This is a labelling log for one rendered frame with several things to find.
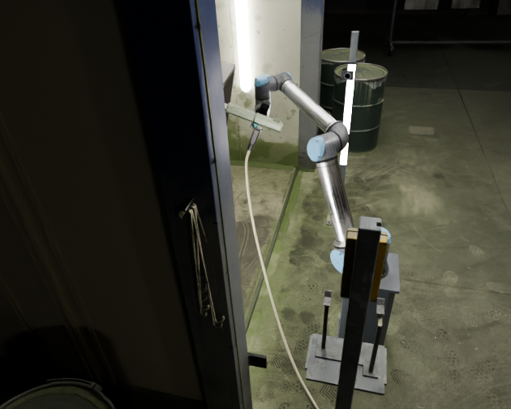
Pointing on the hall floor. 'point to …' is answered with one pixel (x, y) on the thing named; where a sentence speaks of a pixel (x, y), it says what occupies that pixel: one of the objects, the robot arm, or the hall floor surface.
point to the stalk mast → (358, 307)
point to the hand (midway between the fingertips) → (259, 125)
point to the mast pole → (354, 62)
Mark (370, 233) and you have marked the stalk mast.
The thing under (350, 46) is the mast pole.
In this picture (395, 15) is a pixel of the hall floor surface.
